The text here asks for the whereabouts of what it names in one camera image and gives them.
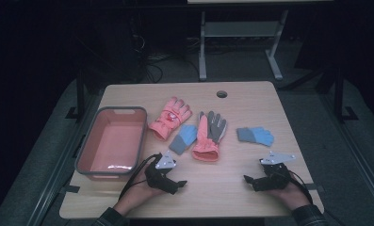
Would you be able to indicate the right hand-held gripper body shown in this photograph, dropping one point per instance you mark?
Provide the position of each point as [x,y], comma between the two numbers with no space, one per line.
[274,179]

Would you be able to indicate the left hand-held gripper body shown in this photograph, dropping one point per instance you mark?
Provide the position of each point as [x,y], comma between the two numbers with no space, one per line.
[158,179]

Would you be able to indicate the blue and grey knit glove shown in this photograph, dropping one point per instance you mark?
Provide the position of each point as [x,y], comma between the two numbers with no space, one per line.
[183,139]
[258,135]

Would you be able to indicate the pink and grey glove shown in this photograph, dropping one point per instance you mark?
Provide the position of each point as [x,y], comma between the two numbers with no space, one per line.
[208,138]

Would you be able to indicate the pink plastic basin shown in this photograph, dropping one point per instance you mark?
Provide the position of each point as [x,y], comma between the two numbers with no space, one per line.
[112,141]

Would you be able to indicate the pink glove with red print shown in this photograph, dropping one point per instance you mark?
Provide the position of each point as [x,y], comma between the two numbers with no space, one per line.
[170,117]

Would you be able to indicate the person's left hand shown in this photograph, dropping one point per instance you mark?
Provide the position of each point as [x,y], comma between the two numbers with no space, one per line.
[140,193]

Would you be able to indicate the person's right hand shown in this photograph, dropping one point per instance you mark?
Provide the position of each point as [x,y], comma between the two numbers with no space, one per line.
[293,196]

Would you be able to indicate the round table grommet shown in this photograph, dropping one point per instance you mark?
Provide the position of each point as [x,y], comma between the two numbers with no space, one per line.
[221,94]

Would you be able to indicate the grey metal stand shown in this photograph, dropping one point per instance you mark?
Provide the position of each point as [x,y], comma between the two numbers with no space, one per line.
[238,29]

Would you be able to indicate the black post with foot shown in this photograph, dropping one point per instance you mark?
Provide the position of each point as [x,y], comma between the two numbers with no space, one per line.
[338,94]
[80,94]

